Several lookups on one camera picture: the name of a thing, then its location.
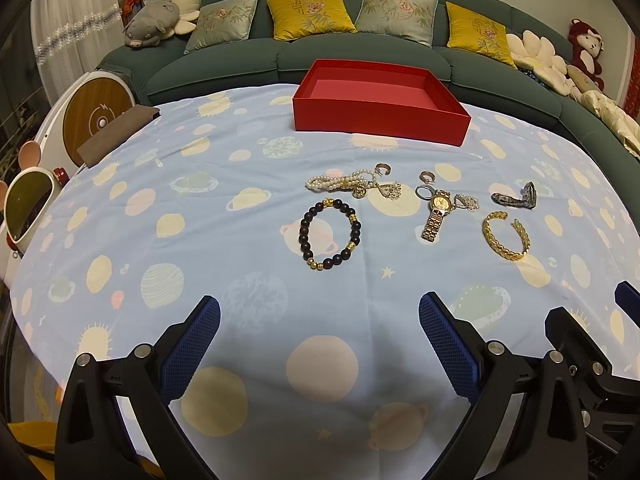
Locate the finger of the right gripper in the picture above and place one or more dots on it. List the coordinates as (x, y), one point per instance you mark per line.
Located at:
(610, 402)
(627, 297)

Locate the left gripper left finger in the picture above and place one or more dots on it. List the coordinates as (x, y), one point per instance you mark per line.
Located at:
(92, 441)

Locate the brown cloth pouch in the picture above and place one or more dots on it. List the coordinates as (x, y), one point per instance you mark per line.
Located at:
(115, 133)

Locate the grey floral cushion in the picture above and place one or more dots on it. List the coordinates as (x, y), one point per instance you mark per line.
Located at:
(412, 20)
(222, 22)

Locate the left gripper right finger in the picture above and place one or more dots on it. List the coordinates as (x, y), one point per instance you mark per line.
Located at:
(548, 440)

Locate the white flower shaped cushion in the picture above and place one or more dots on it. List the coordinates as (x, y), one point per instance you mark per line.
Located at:
(537, 55)

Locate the left grey floral cushion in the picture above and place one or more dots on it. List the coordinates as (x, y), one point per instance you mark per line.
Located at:
(222, 22)

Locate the gold chain bangle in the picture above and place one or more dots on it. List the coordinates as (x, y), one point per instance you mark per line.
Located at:
(505, 236)

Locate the yellow floral cushion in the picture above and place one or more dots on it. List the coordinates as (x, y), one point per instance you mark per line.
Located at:
(473, 32)
(295, 19)

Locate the right yellow floral cushion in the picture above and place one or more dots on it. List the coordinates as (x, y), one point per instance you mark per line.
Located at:
(473, 32)

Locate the cream satin quilt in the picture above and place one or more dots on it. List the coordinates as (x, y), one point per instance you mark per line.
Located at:
(624, 127)

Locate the gold hoop earring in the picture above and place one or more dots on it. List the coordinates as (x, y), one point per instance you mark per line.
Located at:
(382, 169)
(427, 177)

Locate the round wooden white device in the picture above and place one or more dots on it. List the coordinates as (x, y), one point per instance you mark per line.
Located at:
(88, 106)

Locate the silver filigree drop earring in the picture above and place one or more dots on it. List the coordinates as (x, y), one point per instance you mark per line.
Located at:
(390, 191)
(466, 202)

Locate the planet print blue tablecloth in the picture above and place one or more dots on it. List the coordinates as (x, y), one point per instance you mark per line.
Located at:
(320, 369)

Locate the gold wrist watch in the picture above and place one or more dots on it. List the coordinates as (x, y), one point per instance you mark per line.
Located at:
(440, 205)

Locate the right grey floral cushion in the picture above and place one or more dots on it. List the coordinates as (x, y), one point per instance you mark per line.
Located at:
(412, 20)

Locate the white framed small mirror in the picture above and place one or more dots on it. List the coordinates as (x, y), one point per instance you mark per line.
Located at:
(24, 204)

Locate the red jewelry tray box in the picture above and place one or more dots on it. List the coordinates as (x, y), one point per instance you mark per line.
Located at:
(378, 98)

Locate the red monkey plush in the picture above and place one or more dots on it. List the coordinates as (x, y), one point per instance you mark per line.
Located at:
(587, 46)

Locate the grey plush animal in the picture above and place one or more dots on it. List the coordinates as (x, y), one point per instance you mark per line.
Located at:
(153, 24)

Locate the white sheer curtain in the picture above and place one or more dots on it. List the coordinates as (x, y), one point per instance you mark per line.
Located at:
(70, 38)

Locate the dark green sofa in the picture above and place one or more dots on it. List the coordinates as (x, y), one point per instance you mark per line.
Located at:
(167, 73)

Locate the left yellow floral cushion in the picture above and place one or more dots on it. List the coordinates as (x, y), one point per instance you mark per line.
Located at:
(295, 19)

